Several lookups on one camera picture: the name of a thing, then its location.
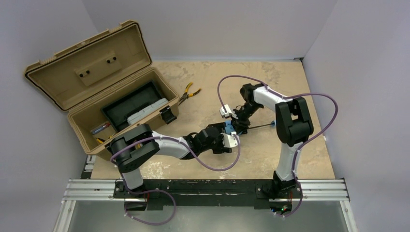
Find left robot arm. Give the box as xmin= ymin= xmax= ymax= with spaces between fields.
xmin=107 ymin=123 xmax=232 ymax=191

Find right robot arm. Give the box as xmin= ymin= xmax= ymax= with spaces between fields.
xmin=231 ymin=84 xmax=314 ymax=196

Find grey box in toolbox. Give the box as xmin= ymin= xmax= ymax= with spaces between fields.
xmin=126 ymin=98 xmax=168 ymax=125

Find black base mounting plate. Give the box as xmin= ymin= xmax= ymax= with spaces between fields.
xmin=113 ymin=179 xmax=302 ymax=213

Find black toolbox tray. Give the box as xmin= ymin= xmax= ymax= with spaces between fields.
xmin=101 ymin=81 xmax=168 ymax=132

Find yellow tool in toolbox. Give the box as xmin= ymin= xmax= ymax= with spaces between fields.
xmin=96 ymin=138 xmax=106 ymax=144

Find tan plastic toolbox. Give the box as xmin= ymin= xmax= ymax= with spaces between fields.
xmin=24 ymin=20 xmax=179 ymax=160

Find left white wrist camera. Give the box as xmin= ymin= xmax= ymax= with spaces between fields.
xmin=222 ymin=131 xmax=240 ymax=148

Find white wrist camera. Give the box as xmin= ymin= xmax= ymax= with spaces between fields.
xmin=222 ymin=131 xmax=240 ymax=148
xmin=219 ymin=104 xmax=237 ymax=119

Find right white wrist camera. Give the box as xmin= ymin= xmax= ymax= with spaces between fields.
xmin=219 ymin=104 xmax=237 ymax=119

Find yellow handled pliers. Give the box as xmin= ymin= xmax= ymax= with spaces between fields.
xmin=178 ymin=82 xmax=203 ymax=105

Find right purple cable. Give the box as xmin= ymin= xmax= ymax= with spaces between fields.
xmin=217 ymin=75 xmax=339 ymax=218

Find aluminium rail frame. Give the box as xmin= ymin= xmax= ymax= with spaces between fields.
xmin=53 ymin=144 xmax=357 ymax=232

